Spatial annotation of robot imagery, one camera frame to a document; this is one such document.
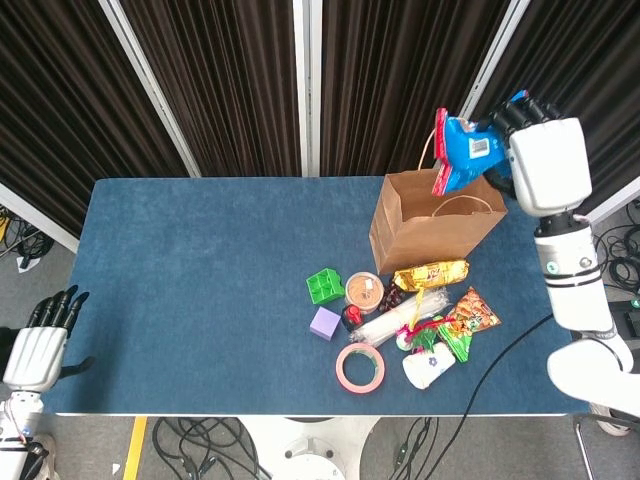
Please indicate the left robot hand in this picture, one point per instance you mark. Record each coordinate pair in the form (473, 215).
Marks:
(35, 355)

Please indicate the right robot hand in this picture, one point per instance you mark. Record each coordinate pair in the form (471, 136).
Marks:
(550, 165)

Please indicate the blue snack package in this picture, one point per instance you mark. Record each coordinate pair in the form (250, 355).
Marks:
(465, 160)

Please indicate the gold foil snack packet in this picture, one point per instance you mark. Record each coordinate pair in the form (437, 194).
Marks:
(430, 274)

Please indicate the green snack packet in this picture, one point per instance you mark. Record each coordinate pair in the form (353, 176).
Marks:
(470, 315)

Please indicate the colourful feather shuttlecock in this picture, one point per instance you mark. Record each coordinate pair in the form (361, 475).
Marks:
(420, 337)

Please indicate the clear plastic bag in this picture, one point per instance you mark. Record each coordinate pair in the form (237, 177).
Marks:
(385, 325)

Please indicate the white paper cup flower print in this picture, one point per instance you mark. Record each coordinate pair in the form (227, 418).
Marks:
(425, 370)

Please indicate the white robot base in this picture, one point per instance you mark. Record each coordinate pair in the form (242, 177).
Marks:
(310, 450)

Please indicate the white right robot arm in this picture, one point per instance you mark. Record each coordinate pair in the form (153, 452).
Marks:
(575, 290)

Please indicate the white paper scrap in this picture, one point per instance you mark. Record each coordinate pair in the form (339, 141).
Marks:
(27, 264)

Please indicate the dark brown pleated curtain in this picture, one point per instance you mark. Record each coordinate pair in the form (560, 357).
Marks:
(225, 75)
(600, 60)
(390, 65)
(60, 100)

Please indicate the yellow floor tape strip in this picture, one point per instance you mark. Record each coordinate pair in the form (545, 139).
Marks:
(134, 450)

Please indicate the brown paper bag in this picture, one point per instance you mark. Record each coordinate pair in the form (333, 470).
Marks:
(425, 240)

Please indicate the blue velvet table cover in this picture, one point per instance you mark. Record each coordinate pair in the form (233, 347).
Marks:
(200, 300)

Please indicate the black foot pedal unit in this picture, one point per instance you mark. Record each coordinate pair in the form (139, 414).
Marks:
(627, 325)

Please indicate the dark purple grape bunch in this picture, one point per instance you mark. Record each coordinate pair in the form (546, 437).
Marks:
(392, 297)

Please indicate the clear tub of rubber bands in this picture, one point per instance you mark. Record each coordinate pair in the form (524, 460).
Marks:
(362, 292)

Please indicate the black bottle with red cap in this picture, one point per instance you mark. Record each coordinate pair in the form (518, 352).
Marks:
(352, 316)

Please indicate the green plastic grid block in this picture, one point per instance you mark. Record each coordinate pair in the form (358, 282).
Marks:
(325, 287)

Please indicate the purple foam cube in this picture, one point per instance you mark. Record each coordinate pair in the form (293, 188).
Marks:
(325, 322)

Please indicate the red tape roll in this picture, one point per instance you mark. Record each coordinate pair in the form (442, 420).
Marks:
(342, 375)

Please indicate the white partition frame post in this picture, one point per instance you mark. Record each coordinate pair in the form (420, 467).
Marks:
(35, 215)
(620, 197)
(150, 90)
(500, 45)
(307, 75)

